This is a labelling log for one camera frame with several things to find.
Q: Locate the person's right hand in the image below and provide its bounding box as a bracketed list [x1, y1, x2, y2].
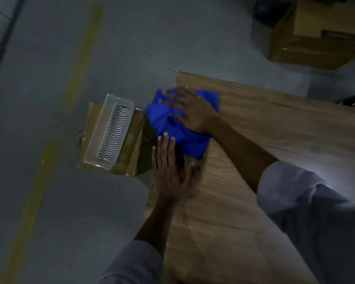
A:
[159, 86, 220, 134]

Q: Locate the person's left hand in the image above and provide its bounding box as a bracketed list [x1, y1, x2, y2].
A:
[151, 131, 198, 202]

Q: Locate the blue cloth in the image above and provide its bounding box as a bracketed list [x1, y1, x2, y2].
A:
[145, 89, 219, 159]

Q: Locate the person's left forearm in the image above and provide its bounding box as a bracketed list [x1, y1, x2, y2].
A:
[133, 196, 178, 259]

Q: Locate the person's right forearm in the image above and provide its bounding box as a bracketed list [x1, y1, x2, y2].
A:
[210, 118, 280, 194]

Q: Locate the taped brown cardboard box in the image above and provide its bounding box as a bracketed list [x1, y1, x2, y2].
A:
[77, 103, 154, 178]

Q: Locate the clear plastic box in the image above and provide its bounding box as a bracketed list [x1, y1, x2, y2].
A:
[82, 93, 135, 171]

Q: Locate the wooden table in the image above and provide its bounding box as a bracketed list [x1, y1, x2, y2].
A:
[143, 71, 355, 284]

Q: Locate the dark blue small box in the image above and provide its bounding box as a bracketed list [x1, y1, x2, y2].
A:
[252, 0, 295, 28]

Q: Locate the light denim shirt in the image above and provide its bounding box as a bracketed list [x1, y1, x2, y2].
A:
[99, 161, 355, 284]

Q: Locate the black box with white label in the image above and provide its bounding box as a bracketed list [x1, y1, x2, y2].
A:
[337, 91, 355, 109]

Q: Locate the brown cardboard box with handle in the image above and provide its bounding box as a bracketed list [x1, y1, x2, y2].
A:
[267, 0, 355, 71]

